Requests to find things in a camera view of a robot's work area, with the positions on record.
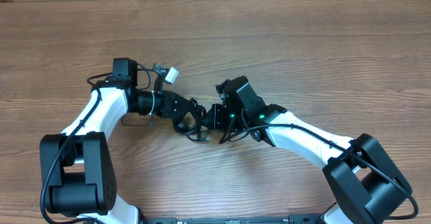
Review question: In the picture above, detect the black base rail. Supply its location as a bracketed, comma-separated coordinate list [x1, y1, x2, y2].
[139, 214, 324, 224]

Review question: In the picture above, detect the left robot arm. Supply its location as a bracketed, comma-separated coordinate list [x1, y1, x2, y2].
[40, 58, 205, 223]

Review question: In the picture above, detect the black USB cable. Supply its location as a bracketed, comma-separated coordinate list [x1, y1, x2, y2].
[173, 98, 211, 143]

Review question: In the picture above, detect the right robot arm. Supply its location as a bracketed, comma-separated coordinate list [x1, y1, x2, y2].
[204, 76, 418, 223]

